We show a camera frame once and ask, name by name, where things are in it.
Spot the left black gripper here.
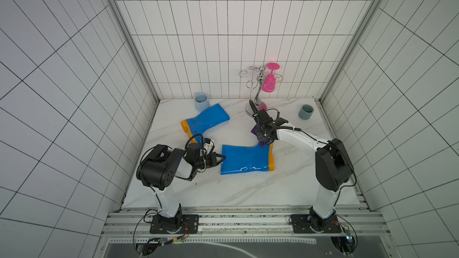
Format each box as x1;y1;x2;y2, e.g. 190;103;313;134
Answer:
195;152;225;169

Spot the purple cloth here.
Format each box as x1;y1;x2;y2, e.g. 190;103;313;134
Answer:
251;125;271;148

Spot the blue rubber boot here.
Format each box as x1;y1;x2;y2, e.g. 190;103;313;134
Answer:
181;104;230;138
221;145;275;175

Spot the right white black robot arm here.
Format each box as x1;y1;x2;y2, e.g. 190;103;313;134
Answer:
249;100;355;227

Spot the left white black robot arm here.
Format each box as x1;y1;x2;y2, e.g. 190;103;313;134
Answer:
136;139;226;228

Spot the grey-teal cup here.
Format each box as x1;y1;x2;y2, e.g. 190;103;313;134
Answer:
298;105;314;120

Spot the pink wine glass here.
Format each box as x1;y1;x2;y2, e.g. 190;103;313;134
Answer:
262;62;280;93

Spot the chrome glass holder stand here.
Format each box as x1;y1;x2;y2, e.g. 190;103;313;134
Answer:
239;65;283;110

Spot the light blue mug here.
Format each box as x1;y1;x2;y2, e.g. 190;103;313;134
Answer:
194;93;210;112

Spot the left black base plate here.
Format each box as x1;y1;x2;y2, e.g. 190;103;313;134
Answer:
149;213;200;235

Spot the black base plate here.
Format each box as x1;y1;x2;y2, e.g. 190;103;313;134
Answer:
289;213;342;234
149;213;200;235

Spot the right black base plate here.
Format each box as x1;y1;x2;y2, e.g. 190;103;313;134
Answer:
289;213;342;234

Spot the aluminium mounting rail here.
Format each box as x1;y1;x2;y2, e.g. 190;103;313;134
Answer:
102;205;390;244

